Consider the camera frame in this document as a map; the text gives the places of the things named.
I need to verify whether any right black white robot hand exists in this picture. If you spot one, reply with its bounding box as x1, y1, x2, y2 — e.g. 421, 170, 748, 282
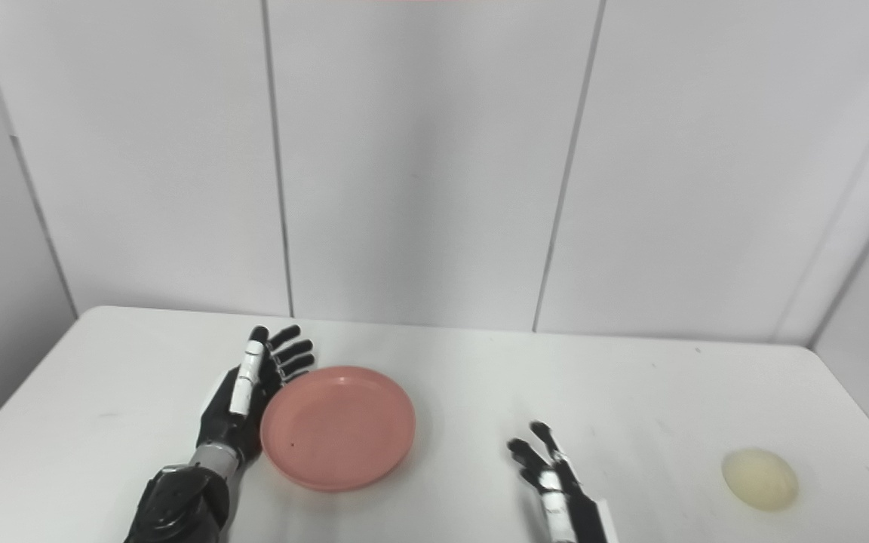
507, 421, 618, 543

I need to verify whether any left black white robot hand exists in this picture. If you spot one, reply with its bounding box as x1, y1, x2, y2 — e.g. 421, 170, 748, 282
195, 325, 316, 465

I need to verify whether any pink round plate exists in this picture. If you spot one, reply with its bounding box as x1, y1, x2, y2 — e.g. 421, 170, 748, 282
259, 366, 417, 493

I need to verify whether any cream steamed bun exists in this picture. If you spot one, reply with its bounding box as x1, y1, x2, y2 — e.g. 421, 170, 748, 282
721, 447, 800, 512

